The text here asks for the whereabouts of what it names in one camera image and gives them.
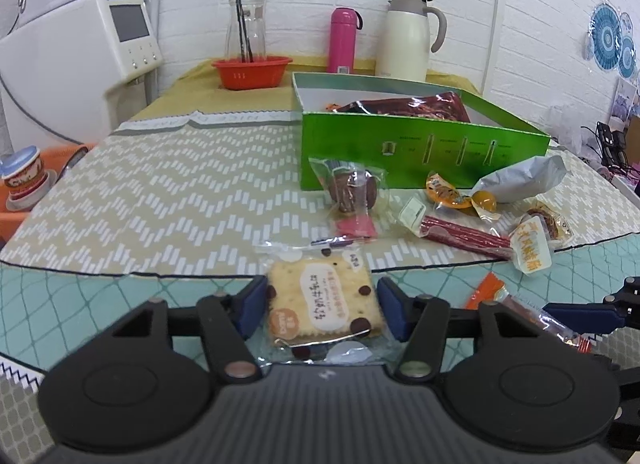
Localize pink thermos bottle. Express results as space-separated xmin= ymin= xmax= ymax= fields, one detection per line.
xmin=327 ymin=7 xmax=363 ymax=75

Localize yellow round candy packet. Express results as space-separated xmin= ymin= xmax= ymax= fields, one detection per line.
xmin=467 ymin=189 xmax=501 ymax=219

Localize orange plastic basin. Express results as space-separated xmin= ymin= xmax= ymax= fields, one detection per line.
xmin=0 ymin=143 xmax=98 ymax=227

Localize white wall pipe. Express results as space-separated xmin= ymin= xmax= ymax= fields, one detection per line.
xmin=482 ymin=0 xmax=503 ymax=77

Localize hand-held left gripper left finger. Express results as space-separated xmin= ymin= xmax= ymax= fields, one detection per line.
xmin=112 ymin=276 xmax=271 ymax=377

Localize white water dispenser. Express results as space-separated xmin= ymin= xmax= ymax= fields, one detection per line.
xmin=0 ymin=0 xmax=165 ymax=137

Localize clear plastic bag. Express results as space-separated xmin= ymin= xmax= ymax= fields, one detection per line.
xmin=547 ymin=104 xmax=591 ymax=155

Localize black chopsticks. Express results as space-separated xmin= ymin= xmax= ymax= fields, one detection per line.
xmin=235 ymin=0 xmax=253 ymax=63

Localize orange jelly cup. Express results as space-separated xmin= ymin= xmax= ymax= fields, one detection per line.
xmin=425 ymin=171 xmax=473 ymax=210

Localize instant noodle cup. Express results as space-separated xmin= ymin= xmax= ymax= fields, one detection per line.
xmin=0 ymin=145 xmax=58 ymax=202

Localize sausage stick with orange end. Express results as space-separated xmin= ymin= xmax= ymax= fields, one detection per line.
xmin=465 ymin=273 xmax=596 ymax=355

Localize cracker packet with brown dots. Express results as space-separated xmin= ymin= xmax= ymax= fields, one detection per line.
xmin=252 ymin=239 xmax=401 ymax=365

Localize blue paper wall decoration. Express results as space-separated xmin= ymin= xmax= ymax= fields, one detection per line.
xmin=582 ymin=1 xmax=638 ymax=80

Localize metal bowl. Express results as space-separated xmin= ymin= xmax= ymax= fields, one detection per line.
xmin=62 ymin=149 xmax=83 ymax=180

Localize red sausage sticks packet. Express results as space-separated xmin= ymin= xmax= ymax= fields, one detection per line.
xmin=398 ymin=196 xmax=516 ymax=261

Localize patterned tablecloth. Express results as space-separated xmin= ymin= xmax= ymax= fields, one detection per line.
xmin=0 ymin=109 xmax=640 ymax=445

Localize brown snack packet yellow label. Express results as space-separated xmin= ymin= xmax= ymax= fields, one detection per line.
xmin=507 ymin=199 xmax=573 ymax=275

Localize silver foil packet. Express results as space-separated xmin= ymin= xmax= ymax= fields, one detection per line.
xmin=470 ymin=154 xmax=571 ymax=205

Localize clear glass pitcher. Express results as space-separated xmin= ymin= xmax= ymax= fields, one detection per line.
xmin=223 ymin=0 xmax=267 ymax=62

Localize dark red jerky packet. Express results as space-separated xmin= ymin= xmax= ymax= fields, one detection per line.
xmin=330 ymin=91 xmax=473 ymax=122

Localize cream thermal carafe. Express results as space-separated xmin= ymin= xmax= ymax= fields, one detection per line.
xmin=375 ymin=0 xmax=448 ymax=82

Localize clear packet of chocolate cookies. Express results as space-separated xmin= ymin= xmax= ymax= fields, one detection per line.
xmin=308 ymin=156 xmax=389 ymax=241

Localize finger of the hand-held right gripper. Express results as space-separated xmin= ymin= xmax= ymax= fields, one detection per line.
xmin=542 ymin=276 xmax=640 ymax=337

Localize black power adapter with cables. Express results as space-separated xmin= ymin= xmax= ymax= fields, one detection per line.
xmin=595 ymin=121 xmax=631 ymax=165

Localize red plastic basket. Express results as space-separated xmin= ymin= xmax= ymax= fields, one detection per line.
xmin=211 ymin=56 xmax=294 ymax=91

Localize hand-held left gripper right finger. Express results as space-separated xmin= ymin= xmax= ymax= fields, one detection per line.
xmin=377 ymin=276 xmax=532 ymax=379

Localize green cardboard box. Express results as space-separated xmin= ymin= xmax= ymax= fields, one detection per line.
xmin=291 ymin=71 xmax=552 ymax=191

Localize yellow cloth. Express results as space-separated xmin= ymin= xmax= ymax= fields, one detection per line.
xmin=127 ymin=56 xmax=486 ymax=122

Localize wall picture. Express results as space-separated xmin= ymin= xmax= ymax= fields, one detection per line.
xmin=612 ymin=79 xmax=638 ymax=122

